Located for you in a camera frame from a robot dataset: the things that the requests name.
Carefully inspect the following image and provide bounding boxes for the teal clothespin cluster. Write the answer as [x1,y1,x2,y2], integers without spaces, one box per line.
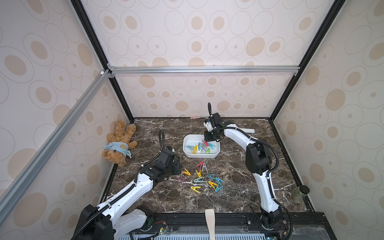
[215,177,224,186]
[215,186,223,193]

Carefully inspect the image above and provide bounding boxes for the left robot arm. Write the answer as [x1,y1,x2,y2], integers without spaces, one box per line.
[72,130,181,240]

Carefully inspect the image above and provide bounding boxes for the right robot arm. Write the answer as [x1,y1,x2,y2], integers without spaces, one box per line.
[204,103,288,230]

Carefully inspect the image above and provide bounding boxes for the white plastic storage box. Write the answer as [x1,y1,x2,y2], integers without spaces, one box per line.
[183,135,221,158]

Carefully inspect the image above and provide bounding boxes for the white paper label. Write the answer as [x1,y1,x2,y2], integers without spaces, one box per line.
[241,129,255,134]

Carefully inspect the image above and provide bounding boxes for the mint green clothespin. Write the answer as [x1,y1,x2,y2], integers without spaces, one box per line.
[193,177,206,184]

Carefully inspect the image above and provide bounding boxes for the dark teal clothespin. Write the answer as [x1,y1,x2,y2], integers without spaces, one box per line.
[207,174,216,180]

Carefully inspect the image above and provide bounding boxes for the brown teddy bear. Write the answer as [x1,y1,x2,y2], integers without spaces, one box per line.
[102,119,138,167]

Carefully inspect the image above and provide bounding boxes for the black round knob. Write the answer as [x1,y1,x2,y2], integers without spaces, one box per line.
[299,185,310,195]

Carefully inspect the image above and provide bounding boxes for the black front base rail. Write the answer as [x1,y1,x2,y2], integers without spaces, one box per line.
[77,212,337,240]

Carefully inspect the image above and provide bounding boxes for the horizontal aluminium rail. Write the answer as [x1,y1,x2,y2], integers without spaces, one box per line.
[111,66,300,74]

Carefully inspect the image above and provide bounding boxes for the diagonal aluminium rail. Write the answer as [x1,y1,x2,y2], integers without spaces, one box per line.
[1,69,111,225]

